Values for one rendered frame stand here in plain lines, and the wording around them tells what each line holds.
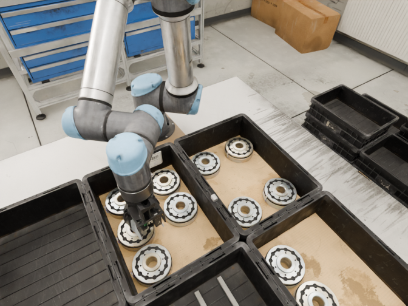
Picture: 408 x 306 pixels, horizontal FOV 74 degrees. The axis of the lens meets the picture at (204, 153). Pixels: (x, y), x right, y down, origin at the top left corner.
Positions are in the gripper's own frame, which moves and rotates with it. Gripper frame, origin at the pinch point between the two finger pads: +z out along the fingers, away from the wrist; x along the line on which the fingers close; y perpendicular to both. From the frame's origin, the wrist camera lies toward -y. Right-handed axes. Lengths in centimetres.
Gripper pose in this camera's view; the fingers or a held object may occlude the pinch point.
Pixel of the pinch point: (146, 224)
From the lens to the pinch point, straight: 83.1
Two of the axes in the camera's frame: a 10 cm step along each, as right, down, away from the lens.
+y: 5.8, 6.1, -5.4
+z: -0.2, 6.7, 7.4
